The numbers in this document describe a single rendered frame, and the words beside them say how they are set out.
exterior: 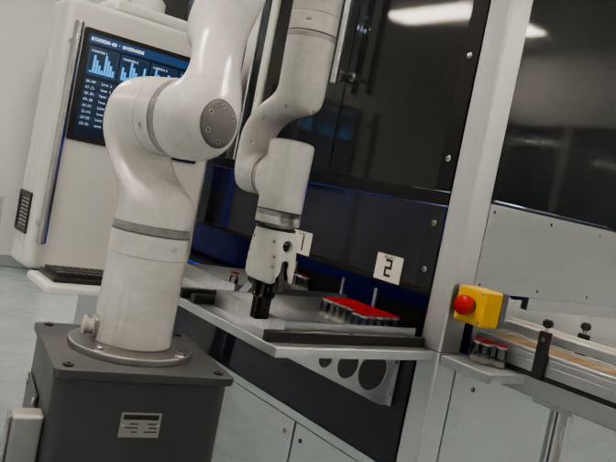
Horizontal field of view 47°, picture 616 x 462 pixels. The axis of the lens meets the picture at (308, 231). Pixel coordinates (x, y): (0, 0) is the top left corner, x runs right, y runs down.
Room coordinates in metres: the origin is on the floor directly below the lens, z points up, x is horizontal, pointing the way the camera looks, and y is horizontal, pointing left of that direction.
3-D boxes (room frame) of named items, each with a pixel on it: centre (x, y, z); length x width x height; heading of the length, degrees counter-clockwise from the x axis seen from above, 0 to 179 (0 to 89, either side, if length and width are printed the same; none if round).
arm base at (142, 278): (1.09, 0.24, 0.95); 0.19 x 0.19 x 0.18
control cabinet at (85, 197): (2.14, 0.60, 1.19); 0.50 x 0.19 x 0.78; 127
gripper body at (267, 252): (1.32, 0.06, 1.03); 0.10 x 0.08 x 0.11; 37
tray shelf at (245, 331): (1.63, 0.04, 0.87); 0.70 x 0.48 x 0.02; 37
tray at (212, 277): (1.81, 0.08, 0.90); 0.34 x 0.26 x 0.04; 127
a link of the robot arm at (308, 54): (1.34, 0.09, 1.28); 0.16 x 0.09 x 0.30; 51
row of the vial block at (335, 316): (1.54, -0.12, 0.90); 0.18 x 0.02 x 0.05; 37
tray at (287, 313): (1.49, -0.05, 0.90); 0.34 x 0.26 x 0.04; 127
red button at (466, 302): (1.39, -0.33, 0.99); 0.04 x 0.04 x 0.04; 37
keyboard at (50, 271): (1.96, 0.49, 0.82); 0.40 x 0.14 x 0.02; 127
